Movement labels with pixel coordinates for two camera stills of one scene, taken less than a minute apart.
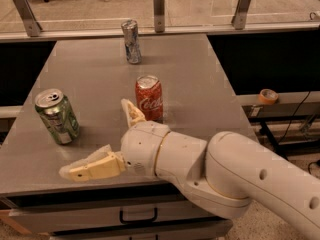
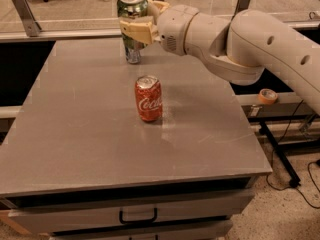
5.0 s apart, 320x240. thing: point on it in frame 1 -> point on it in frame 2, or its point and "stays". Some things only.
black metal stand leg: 272,139 stays
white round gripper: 141,147 -> 171,29
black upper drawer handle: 126,221 stays
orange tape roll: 268,95 stays
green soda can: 57,115 -> 132,3
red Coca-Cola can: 149,97 stays
